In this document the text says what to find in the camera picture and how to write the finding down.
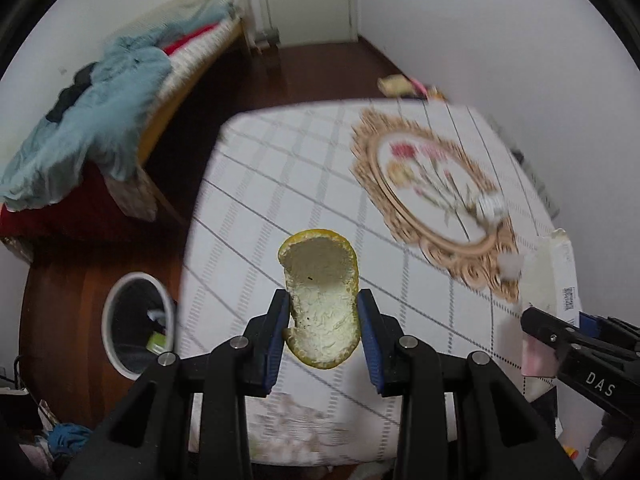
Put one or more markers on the dark cloth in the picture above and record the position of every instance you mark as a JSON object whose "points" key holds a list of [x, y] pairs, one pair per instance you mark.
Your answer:
{"points": [[72, 92]]}

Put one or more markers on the white rimmed black trash bin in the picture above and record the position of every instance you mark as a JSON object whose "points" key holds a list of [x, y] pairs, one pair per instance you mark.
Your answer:
{"points": [[135, 325]]}

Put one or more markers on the yellow citrus peel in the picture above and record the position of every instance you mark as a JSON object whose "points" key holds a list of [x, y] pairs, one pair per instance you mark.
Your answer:
{"points": [[320, 305]]}

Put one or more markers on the wooden bed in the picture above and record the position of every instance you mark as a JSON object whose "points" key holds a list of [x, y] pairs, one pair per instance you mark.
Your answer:
{"points": [[192, 67]]}

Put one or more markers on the orange and yellow bottle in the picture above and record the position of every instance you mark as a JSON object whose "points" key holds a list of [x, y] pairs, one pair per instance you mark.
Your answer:
{"points": [[572, 452]]}

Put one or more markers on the white checked floral tablecloth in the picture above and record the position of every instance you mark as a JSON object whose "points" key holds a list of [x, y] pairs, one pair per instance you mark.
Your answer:
{"points": [[280, 180]]}

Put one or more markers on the white barcode box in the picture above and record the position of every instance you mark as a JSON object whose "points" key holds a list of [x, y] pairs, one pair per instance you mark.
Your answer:
{"points": [[550, 275]]}

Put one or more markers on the light blue duvet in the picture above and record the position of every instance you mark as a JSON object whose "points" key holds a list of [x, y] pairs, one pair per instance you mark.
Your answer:
{"points": [[85, 140]]}

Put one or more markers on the blue crumpled cloth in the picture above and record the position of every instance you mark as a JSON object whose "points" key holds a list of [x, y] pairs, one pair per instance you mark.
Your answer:
{"points": [[67, 437]]}

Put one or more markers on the crumpled white paper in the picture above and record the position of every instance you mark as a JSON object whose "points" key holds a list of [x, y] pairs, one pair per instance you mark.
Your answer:
{"points": [[491, 208]]}

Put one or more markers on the red blanket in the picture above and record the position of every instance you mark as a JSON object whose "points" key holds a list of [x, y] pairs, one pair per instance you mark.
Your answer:
{"points": [[192, 39]]}

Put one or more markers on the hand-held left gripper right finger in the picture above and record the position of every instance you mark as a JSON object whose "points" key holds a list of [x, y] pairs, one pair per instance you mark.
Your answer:
{"points": [[370, 340]]}

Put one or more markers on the white door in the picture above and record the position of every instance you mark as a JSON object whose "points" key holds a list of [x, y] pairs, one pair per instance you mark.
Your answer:
{"points": [[310, 0]]}

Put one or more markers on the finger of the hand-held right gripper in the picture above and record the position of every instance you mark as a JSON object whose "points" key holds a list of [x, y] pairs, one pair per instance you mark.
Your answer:
{"points": [[545, 327], [607, 330]]}

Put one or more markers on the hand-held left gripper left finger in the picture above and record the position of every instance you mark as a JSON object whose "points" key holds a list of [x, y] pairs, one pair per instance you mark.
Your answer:
{"points": [[277, 340]]}

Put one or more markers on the small grey stool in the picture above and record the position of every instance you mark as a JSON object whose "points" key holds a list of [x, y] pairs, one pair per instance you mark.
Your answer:
{"points": [[267, 39]]}

